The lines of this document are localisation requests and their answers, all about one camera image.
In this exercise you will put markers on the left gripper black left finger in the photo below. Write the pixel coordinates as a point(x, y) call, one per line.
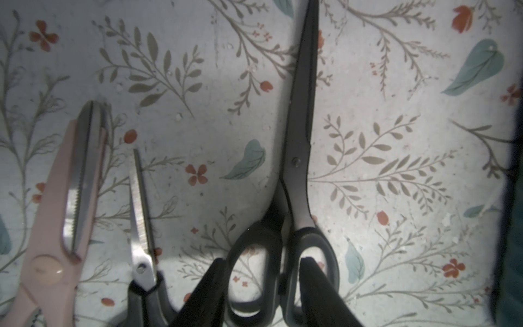
point(205, 306)

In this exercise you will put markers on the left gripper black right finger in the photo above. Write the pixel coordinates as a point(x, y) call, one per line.
point(321, 303)

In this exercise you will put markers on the large black scissors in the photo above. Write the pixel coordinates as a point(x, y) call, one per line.
point(287, 228)

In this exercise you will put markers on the pink scissors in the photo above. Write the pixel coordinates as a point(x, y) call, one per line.
point(62, 227)

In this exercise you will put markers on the teal plastic storage box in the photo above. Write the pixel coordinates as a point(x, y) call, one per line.
point(506, 302)

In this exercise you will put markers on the small dark handled scissors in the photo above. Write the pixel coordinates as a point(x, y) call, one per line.
point(147, 298)

